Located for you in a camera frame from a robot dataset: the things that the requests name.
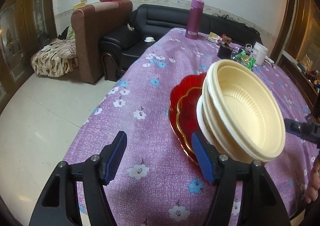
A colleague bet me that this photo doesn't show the purple floral tablecloth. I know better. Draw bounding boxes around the purple floral tablecloth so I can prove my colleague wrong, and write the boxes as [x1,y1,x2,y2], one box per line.
[62,27,320,226]

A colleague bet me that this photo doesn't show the brown armchair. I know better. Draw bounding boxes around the brown armchair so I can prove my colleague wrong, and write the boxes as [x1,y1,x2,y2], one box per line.
[71,0,133,85]

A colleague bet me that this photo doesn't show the large red plate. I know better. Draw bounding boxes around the large red plate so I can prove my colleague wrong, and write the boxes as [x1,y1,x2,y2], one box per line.
[168,72,208,164]

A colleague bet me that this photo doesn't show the pile of green candy packets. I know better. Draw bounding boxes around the pile of green candy packets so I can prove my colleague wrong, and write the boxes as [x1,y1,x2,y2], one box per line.
[230,50,257,70]

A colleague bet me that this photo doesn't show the yellow packet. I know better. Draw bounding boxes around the yellow packet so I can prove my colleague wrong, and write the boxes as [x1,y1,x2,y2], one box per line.
[206,31,222,43]

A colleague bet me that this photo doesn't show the black leather sofa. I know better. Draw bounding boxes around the black leather sofa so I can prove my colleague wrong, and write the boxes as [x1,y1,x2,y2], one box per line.
[99,3,263,83]

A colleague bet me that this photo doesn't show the person's right hand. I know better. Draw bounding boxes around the person's right hand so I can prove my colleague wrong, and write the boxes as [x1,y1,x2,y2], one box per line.
[305,155,320,204]

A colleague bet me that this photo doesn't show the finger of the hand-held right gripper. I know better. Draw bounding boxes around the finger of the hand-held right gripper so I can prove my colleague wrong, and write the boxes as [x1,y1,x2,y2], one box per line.
[284,118,320,143]

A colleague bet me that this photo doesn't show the clutter of small items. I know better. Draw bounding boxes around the clutter of small items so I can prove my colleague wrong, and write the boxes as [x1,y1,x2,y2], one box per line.
[297,61,320,91]

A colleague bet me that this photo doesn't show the white bowl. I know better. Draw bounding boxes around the white bowl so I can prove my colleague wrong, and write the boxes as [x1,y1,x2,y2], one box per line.
[196,96,218,146]

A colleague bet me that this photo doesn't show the carved wooden cabinet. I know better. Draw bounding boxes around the carved wooden cabinet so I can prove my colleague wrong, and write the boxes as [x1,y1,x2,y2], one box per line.
[0,0,58,99]

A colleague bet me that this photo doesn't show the purple thermos bottle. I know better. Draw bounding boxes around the purple thermos bottle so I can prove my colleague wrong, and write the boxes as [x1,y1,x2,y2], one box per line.
[185,0,205,40]

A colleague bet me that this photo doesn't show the brick-front wooden counter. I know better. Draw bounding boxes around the brick-front wooden counter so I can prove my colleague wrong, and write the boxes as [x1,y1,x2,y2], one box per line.
[277,50,320,116]

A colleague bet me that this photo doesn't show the dark jar with wooden stopper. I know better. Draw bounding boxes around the dark jar with wooden stopper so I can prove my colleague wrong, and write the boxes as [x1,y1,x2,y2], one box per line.
[217,37,233,59]

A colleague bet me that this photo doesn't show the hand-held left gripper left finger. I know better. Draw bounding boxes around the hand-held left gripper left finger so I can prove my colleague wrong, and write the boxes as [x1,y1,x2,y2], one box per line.
[29,130,127,226]

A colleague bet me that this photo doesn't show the black cables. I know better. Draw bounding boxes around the black cables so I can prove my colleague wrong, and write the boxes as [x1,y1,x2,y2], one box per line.
[212,13,240,20]

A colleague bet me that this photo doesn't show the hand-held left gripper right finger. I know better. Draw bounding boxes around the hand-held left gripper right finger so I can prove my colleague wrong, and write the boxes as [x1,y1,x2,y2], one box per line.
[191,131,292,226]

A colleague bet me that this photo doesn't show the patterned blanket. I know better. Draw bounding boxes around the patterned blanket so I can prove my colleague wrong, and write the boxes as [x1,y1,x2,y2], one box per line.
[31,38,80,78]

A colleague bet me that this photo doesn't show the large cream bowl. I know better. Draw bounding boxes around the large cream bowl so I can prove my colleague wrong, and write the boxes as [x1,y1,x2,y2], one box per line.
[202,59,286,166]

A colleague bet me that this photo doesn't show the white plastic jar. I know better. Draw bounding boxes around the white plastic jar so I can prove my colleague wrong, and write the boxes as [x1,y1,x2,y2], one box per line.
[252,42,268,66]

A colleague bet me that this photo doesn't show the small red plate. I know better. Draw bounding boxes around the small red plate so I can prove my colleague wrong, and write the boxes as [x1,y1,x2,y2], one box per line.
[176,87,204,151]

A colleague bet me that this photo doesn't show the tall wooden cupboard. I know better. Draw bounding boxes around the tall wooden cupboard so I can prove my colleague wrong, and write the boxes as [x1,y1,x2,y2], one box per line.
[270,0,320,66]

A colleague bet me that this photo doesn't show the small cream bowl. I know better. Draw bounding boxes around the small cream bowl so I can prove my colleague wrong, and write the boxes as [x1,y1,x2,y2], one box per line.
[217,65,284,159]

